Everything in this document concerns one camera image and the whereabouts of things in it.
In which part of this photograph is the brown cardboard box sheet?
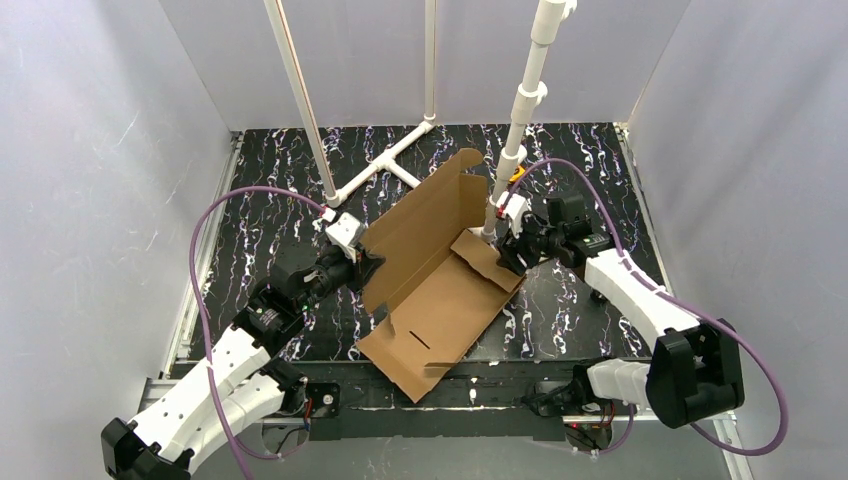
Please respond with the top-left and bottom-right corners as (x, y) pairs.
(356, 148), (524, 403)

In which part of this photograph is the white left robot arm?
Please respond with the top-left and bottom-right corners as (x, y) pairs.
(101, 246), (386, 479)

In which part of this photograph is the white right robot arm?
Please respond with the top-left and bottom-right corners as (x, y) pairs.
(496, 193), (745, 428)

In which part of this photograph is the yellow tape measure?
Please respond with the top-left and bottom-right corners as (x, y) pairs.
(509, 165), (526, 184)

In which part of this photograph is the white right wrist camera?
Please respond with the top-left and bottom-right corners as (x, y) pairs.
(496, 192), (531, 239)

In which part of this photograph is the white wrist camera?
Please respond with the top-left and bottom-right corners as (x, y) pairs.
(496, 192), (531, 239)
(321, 208), (366, 263)

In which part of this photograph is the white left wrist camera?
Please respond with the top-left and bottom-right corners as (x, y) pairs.
(321, 208), (366, 263)

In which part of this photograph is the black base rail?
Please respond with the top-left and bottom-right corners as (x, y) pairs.
(241, 357), (614, 444)

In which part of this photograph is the white PVC pipe frame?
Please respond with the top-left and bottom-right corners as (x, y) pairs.
(328, 1), (577, 241)

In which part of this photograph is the white wooden corner post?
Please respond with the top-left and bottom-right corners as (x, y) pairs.
(264, 0), (341, 206)

